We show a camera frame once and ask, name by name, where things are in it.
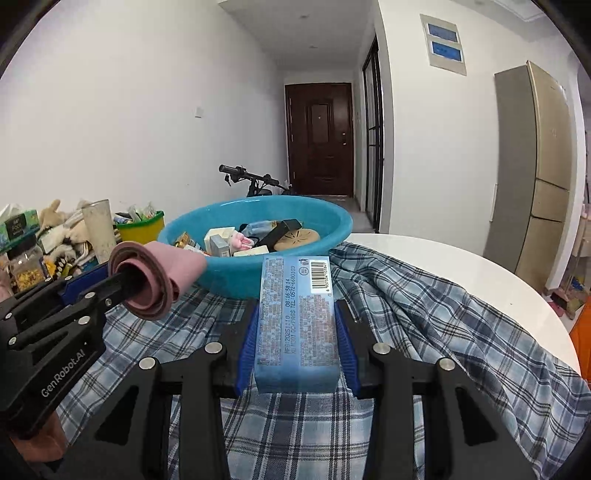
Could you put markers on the orange chair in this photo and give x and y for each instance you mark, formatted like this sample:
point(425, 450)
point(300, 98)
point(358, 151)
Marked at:
point(582, 337)

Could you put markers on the pink pouch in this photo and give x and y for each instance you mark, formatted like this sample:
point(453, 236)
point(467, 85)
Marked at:
point(4, 286)

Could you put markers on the small gold box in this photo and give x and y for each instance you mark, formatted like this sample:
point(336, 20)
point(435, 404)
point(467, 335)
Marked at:
point(181, 240)

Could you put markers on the large blue barcode packet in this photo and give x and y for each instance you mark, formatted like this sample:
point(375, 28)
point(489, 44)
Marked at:
point(295, 323)

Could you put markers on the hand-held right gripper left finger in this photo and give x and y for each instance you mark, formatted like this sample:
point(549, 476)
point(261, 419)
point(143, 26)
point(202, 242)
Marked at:
point(244, 350)

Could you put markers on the cream soap bar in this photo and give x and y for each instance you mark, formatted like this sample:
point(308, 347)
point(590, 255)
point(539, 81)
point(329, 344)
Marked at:
point(219, 231)

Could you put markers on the wall electrical panel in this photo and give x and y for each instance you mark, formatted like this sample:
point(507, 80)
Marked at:
point(443, 46)

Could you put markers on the dark brown door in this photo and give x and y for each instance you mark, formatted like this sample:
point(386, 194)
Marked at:
point(318, 138)

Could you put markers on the small blue packet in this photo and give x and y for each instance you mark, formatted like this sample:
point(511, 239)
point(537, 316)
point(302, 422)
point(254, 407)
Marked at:
point(258, 227)

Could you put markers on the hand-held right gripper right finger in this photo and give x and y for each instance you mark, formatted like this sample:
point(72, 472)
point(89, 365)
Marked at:
point(346, 350)

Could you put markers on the cream plush toy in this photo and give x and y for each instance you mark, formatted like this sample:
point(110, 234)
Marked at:
point(55, 235)

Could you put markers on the black box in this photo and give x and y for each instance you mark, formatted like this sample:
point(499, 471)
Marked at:
point(286, 226)

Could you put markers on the person's left hand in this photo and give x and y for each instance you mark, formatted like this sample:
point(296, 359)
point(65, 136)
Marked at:
point(39, 443)

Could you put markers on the beige refrigerator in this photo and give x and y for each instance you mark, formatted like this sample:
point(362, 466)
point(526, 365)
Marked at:
point(549, 161)

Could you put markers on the green tissue box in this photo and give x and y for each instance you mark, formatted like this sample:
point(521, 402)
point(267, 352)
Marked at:
point(18, 228)

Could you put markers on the clear cereal jar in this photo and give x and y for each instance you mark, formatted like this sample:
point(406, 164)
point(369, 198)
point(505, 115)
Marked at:
point(27, 272)

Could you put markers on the pile of small sachets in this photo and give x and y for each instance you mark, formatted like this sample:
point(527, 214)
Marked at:
point(138, 213)

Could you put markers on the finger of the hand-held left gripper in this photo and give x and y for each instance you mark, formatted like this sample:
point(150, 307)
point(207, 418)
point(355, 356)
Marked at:
point(92, 302)
point(87, 281)

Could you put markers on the black-framed glass sliding door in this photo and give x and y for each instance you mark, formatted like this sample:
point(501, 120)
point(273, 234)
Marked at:
point(373, 138)

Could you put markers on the blue plastic basin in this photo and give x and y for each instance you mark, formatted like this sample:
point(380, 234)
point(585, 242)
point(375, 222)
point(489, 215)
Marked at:
point(221, 277)

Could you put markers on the yellow-green plastic bin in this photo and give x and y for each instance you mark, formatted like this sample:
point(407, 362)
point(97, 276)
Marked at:
point(141, 230)

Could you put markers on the blue plaid cloth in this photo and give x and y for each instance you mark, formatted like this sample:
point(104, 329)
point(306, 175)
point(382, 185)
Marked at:
point(438, 346)

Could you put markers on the white tumbler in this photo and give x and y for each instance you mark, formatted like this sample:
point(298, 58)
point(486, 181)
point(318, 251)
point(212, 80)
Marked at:
point(99, 230)

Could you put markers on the tan round disc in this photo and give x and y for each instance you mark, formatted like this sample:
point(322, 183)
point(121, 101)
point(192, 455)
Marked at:
point(298, 237)

